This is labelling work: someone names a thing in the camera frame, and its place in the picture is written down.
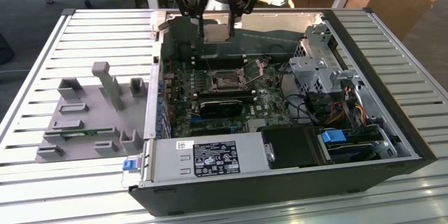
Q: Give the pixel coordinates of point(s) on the silver card retention bracket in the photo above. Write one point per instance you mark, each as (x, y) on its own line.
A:
(160, 26)

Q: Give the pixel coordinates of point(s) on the silver metal drive cage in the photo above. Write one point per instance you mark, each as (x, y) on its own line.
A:
(310, 69)

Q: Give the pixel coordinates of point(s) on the long locking lever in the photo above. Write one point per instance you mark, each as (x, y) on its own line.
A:
(257, 77)

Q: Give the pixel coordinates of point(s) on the blue case latch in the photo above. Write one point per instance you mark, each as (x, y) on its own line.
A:
(129, 165)

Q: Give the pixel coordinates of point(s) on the CPU socket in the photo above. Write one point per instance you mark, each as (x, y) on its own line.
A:
(225, 80)

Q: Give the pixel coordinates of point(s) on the black expansion slot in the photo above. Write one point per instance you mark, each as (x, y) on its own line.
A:
(216, 130)

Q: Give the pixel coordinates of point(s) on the silver power supply with label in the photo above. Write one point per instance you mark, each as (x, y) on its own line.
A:
(168, 155)

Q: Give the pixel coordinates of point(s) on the green motherboard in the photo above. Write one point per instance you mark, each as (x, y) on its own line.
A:
(269, 106)

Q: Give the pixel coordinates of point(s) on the blue disk carrier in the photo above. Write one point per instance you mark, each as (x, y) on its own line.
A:
(332, 137)

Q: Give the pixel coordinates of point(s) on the wooden cabinet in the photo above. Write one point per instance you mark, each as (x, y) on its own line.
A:
(402, 1)

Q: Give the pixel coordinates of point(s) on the short locking lever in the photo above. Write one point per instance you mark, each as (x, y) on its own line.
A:
(209, 68)

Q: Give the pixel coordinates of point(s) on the disk bay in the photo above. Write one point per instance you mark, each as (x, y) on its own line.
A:
(353, 148)

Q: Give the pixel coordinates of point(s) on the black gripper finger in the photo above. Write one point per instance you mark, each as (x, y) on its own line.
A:
(202, 11)
(230, 11)

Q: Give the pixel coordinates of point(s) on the green RAM stick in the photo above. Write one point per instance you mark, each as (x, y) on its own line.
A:
(89, 131)

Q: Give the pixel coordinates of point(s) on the black graphics card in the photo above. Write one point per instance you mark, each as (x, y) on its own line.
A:
(221, 109)

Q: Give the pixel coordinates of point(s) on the silver CPU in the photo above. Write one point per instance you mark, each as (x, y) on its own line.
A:
(216, 33)

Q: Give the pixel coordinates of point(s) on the grey plastic parts rack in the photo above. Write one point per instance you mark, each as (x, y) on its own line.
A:
(97, 108)

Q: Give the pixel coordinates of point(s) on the black RAM slots behind socket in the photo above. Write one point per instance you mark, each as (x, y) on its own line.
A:
(220, 62)

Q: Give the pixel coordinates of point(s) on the small silver heat sink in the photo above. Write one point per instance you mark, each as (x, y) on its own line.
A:
(256, 125)

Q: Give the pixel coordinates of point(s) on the black RAM slots beside card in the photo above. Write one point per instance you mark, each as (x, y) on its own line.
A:
(225, 95)

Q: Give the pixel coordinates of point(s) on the black open PC case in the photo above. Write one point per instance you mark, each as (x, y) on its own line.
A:
(280, 195)

